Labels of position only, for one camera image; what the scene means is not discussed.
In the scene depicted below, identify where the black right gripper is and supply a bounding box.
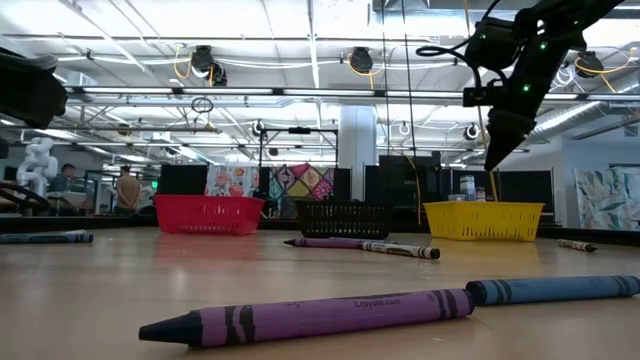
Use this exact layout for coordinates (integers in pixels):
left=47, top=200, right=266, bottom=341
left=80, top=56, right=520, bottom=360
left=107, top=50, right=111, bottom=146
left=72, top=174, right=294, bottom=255
left=482, top=35, right=585, bottom=173

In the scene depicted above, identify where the white crayon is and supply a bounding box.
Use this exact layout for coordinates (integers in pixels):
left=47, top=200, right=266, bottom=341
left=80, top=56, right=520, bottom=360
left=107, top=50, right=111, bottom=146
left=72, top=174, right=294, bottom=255
left=360, top=240, right=442, bottom=260
left=556, top=237, right=599, bottom=253
left=0, top=228, right=87, bottom=235

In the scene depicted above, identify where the blue crayon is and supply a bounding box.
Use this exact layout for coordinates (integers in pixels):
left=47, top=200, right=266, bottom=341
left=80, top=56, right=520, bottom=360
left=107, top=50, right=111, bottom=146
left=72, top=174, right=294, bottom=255
left=465, top=274, right=640, bottom=307
left=0, top=231, right=95, bottom=246

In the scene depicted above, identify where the purple crayon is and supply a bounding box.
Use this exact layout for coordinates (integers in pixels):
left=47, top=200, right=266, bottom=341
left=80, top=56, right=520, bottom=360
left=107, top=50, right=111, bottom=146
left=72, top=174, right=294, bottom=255
left=138, top=287, right=476, bottom=350
left=283, top=237, right=374, bottom=250

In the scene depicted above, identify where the white container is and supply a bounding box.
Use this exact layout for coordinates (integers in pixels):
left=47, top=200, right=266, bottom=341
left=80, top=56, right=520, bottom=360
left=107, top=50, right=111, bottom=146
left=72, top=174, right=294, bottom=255
left=458, top=174, right=477, bottom=202

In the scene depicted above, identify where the black partition panel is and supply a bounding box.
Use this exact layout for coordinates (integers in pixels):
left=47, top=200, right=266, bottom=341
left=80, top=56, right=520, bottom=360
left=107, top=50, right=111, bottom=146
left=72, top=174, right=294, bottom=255
left=492, top=168, right=555, bottom=215

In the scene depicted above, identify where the yellow plastic basket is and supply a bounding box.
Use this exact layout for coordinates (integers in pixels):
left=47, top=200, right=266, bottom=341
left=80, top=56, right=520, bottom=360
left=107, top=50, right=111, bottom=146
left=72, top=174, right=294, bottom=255
left=423, top=200, right=546, bottom=243

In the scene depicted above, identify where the black cabinet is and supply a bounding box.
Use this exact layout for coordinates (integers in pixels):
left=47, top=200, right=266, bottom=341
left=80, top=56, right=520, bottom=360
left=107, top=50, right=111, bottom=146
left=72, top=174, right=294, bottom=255
left=363, top=153, right=443, bottom=225

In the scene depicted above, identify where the leaf print cloth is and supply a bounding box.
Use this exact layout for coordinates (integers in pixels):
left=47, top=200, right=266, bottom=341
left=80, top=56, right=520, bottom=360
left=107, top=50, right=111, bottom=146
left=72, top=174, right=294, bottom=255
left=573, top=166, right=640, bottom=232

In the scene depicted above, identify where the white square column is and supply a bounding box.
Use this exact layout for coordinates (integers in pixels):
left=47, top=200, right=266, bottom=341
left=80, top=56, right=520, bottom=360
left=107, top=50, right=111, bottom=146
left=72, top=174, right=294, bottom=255
left=338, top=104, right=378, bottom=202

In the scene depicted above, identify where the black plastic basket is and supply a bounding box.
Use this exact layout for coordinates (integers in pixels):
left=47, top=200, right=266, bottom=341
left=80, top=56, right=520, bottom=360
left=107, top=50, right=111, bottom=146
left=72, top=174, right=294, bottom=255
left=294, top=199, right=394, bottom=240

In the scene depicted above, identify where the colourful patchwork quilt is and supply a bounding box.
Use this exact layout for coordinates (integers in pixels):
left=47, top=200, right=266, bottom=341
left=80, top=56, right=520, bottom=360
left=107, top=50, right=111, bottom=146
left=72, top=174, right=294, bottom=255
left=267, top=162, right=336, bottom=220

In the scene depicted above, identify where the floral print cloth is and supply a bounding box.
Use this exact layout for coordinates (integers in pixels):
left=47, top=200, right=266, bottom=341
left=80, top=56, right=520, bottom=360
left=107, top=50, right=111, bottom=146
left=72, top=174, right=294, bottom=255
left=204, top=164, right=261, bottom=198

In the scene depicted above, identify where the long ceiling light bar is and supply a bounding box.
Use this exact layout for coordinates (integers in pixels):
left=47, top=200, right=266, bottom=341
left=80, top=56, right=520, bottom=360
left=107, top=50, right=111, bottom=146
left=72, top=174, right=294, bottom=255
left=64, top=84, right=640, bottom=102

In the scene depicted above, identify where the red plastic basket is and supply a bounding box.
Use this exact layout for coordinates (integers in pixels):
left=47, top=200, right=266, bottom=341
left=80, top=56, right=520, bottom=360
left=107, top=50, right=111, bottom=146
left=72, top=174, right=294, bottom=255
left=152, top=193, right=266, bottom=237

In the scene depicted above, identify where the black monitor panel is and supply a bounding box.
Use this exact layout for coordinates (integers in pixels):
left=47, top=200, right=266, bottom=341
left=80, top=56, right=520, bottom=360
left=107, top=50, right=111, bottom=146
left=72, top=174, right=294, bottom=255
left=158, top=163, right=209, bottom=197

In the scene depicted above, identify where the person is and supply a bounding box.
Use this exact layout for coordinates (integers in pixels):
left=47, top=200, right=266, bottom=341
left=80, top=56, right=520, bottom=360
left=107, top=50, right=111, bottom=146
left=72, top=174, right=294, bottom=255
left=46, top=162, right=77, bottom=195
left=114, top=164, right=143, bottom=216

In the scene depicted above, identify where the black curved hoop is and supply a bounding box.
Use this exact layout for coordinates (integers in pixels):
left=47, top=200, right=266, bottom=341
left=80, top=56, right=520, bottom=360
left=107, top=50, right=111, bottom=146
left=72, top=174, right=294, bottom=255
left=0, top=179, right=51, bottom=217

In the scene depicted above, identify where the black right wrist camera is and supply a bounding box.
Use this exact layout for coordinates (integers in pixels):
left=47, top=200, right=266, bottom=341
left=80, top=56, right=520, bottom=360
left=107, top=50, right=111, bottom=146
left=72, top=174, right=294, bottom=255
left=462, top=85, right=507, bottom=108

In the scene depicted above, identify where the thin yellow cable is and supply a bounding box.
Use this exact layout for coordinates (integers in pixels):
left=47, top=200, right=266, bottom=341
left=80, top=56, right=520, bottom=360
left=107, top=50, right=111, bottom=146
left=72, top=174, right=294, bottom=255
left=402, top=154, right=423, bottom=226

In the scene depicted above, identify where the long black cable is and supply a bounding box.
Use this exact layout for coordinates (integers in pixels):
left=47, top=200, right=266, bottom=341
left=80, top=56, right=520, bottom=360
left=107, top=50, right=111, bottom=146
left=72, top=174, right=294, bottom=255
left=402, top=34, right=417, bottom=157

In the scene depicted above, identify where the thin black vertical cable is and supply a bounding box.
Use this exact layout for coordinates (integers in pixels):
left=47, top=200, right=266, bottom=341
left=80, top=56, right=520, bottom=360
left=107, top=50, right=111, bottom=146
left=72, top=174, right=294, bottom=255
left=380, top=0, right=391, bottom=157

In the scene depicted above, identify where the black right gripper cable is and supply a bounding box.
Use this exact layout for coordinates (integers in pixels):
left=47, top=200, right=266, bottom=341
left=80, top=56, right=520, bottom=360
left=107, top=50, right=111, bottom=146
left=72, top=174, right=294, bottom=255
left=415, top=0, right=502, bottom=84

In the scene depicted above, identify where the black metal frame stand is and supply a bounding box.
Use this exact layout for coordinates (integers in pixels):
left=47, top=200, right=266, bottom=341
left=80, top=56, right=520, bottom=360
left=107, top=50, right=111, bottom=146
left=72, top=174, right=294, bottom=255
left=257, top=126, right=340, bottom=201

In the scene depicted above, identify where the black hanging cable loop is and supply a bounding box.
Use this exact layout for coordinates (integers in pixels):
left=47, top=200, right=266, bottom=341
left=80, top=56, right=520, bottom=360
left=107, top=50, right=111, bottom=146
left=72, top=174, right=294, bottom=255
left=190, top=95, right=215, bottom=116

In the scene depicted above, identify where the black aluminium table frame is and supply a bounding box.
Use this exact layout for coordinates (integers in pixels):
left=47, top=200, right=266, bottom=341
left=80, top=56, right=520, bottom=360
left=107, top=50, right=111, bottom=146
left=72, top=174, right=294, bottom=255
left=0, top=213, right=640, bottom=247

